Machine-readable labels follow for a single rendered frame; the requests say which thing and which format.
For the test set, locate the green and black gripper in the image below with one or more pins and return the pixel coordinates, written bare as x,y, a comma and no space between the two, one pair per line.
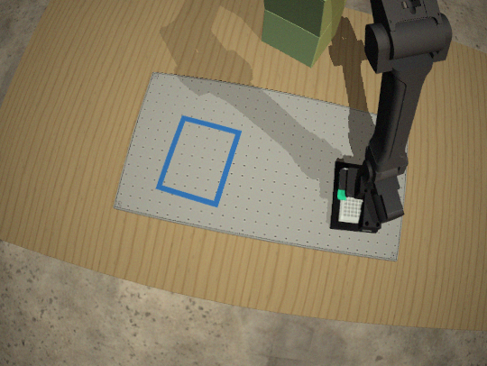
346,181

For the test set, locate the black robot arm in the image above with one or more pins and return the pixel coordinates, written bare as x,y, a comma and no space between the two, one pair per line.
397,33

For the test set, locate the blue tape outline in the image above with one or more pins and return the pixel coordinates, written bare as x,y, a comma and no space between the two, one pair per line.
226,169

